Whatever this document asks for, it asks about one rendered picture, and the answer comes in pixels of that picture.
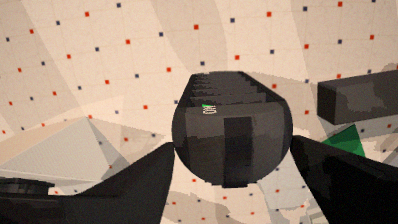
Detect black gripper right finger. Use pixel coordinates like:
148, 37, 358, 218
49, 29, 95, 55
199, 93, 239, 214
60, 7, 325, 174
289, 135, 398, 224

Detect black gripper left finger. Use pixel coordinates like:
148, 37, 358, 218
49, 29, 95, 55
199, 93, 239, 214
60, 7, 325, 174
0, 142, 175, 224

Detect dark grey controller unit with green rocker switches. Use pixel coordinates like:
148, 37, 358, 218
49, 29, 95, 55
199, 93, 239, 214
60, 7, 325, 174
171, 70, 293, 188

